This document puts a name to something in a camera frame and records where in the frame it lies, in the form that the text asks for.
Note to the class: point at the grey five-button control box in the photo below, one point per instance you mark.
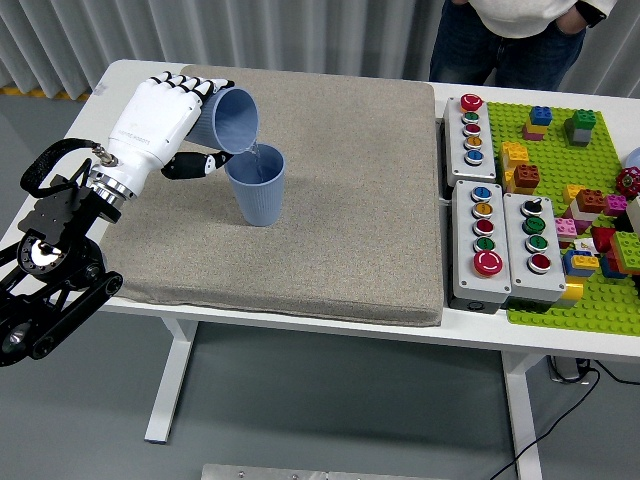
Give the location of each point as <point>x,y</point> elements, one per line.
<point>456,150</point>
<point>462,260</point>

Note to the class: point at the magenta brick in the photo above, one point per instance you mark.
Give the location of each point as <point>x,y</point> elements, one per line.
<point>615,205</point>

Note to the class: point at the white box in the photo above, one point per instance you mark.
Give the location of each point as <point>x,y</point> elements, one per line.
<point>634,215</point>

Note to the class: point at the large green orange brick pile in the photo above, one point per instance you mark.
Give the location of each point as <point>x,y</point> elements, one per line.
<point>627,247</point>

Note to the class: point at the grey box with selector switch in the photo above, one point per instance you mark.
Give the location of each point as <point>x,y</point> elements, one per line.
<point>517,260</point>

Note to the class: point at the white table leg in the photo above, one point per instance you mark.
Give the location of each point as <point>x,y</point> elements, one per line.
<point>522,425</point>
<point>167,390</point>

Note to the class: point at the person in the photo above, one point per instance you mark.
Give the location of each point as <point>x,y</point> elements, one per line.
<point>500,55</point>

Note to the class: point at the green grey brick stack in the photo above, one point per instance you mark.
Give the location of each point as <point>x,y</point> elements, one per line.
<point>582,120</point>

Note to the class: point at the grey floor power strip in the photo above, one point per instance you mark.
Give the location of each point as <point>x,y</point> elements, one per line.
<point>565,370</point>

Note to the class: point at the yellow floor tape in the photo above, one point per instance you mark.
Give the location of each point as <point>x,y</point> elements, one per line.
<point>65,95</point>

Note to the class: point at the white pleated curtain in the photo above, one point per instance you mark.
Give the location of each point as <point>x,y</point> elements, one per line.
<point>300,30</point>

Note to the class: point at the single yellow brick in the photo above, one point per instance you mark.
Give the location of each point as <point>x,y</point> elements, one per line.
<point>571,194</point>

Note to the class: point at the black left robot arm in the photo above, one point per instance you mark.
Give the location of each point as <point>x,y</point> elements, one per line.
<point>60,235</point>

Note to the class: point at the brown white pink brick stack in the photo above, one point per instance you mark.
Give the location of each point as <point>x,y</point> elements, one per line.
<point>590,200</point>

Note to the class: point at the blue and yellow brick stack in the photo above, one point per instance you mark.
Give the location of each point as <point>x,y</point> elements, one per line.
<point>580,261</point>

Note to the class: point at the brown brick on yellow brick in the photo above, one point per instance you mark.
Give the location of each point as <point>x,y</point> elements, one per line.
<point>526,175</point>

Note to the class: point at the red brick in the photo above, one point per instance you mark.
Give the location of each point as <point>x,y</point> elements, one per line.
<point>602,239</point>

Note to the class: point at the grey-brown padded mat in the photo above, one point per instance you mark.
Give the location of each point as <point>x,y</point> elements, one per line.
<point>325,200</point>

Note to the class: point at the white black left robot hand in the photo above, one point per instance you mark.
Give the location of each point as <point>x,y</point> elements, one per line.
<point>150,120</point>

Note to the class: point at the yellow cylinder brick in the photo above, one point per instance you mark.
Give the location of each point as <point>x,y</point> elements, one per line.
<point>574,290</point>

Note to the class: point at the light blue dish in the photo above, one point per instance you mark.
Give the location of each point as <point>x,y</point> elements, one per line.
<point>635,159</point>

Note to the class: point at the person's black wristband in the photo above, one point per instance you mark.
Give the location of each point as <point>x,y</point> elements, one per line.
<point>592,12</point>

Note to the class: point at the red valve handwheel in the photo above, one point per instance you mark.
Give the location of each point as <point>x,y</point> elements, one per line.
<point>627,181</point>

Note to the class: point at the small table sticker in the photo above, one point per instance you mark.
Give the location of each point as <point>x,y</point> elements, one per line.
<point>100,89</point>

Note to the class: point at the silver metal plate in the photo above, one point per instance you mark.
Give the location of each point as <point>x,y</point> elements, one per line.
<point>300,472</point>

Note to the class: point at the blue ribbed cup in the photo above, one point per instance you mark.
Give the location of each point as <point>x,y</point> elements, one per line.
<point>260,200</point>
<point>235,120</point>

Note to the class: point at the green studded baseplate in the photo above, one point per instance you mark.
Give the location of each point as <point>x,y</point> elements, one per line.
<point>550,160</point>

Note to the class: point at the blue yellow pink brick stack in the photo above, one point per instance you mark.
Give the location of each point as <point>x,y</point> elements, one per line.
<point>540,116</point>

